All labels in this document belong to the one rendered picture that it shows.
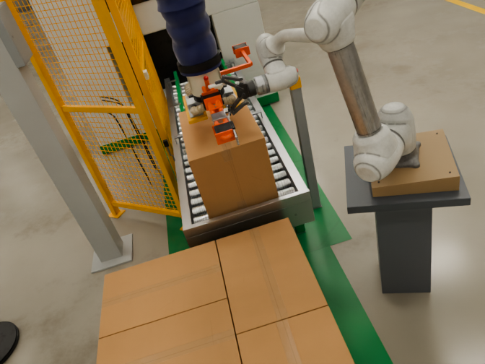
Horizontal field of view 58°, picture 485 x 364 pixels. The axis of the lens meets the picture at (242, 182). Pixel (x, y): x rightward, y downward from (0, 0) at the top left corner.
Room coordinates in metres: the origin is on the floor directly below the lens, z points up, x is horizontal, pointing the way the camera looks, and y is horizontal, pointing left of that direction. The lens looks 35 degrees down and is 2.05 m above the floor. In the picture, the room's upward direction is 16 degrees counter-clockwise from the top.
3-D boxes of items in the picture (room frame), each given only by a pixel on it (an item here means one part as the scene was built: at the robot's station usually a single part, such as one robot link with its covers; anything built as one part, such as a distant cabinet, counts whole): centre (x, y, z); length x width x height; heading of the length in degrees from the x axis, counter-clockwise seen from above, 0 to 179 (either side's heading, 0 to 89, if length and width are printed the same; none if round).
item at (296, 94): (2.42, -0.46, 0.50); 0.07 x 0.07 x 1.00; 2
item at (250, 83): (1.96, -0.14, 1.20); 0.09 x 0.07 x 0.08; 93
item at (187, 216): (2.99, 0.39, 0.50); 2.31 x 0.05 x 0.19; 2
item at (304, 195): (1.83, 0.02, 0.58); 0.70 x 0.03 x 0.06; 92
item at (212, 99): (1.96, 0.03, 1.20); 0.10 x 0.08 x 0.06; 93
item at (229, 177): (2.20, 0.04, 0.75); 0.60 x 0.40 x 0.40; 3
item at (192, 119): (2.21, 0.13, 1.10); 0.34 x 0.10 x 0.05; 3
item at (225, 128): (1.61, 0.02, 1.20); 0.08 x 0.07 x 0.05; 3
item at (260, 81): (1.96, -0.21, 1.20); 0.09 x 0.06 x 0.09; 3
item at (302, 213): (1.83, 0.02, 0.48); 0.70 x 0.03 x 0.15; 92
